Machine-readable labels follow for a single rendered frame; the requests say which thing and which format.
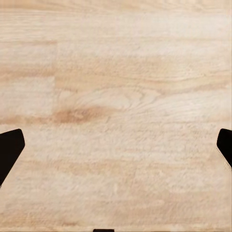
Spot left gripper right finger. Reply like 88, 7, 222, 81
217, 128, 232, 167

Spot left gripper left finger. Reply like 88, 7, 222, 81
0, 129, 25, 187

